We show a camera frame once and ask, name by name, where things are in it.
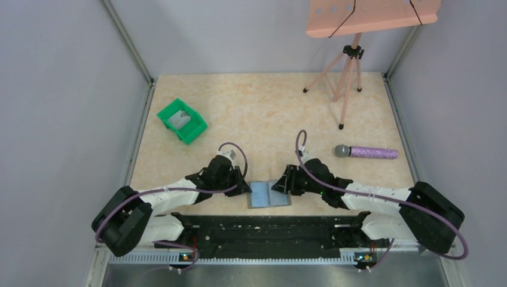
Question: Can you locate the grey card holder wallet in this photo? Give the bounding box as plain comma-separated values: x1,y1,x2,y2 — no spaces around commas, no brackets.
247,181,291,209

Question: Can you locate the silver credit card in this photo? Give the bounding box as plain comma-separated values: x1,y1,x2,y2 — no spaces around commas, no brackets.
167,112,191,130
171,110,191,124

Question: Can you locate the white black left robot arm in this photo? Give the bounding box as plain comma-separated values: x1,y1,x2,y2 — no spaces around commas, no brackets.
91,154,251,257

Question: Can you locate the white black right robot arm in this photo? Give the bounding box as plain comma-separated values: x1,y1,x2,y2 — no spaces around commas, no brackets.
271,158,465,254

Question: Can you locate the purple glitter microphone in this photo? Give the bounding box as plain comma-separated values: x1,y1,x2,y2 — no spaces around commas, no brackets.
334,144,398,160

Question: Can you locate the green plastic bin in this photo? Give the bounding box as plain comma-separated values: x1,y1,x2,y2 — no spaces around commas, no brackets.
157,98,207,145

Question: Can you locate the pink music stand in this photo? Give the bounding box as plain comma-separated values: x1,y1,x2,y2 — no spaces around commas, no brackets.
303,0,441,130

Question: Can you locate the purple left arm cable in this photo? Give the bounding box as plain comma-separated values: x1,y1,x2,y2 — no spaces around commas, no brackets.
94,142,249,274

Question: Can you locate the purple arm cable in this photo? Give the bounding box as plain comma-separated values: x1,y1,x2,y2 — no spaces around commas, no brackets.
94,142,249,274
295,130,469,271

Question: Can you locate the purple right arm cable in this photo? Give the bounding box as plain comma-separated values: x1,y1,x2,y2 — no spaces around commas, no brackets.
295,130,469,271

